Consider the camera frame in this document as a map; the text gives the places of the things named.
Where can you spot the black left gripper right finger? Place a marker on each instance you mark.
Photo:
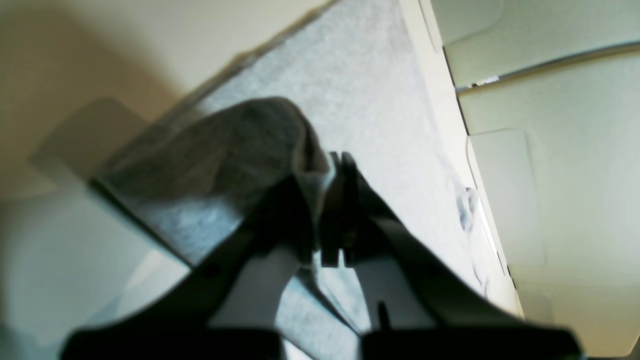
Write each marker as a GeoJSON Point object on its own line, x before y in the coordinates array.
{"type": "Point", "coordinates": [419, 309]}

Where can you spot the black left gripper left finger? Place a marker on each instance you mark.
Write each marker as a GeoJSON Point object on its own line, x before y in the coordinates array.
{"type": "Point", "coordinates": [225, 309]}

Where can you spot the grey T-shirt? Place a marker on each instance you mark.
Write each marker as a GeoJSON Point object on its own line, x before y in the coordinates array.
{"type": "Point", "coordinates": [345, 80]}

